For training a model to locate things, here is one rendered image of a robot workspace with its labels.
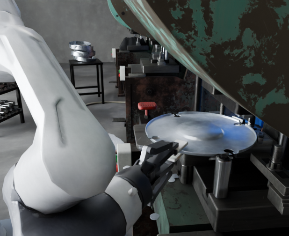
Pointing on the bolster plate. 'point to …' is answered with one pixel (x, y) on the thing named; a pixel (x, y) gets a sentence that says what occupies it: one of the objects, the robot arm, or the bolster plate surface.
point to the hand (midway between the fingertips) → (176, 150)
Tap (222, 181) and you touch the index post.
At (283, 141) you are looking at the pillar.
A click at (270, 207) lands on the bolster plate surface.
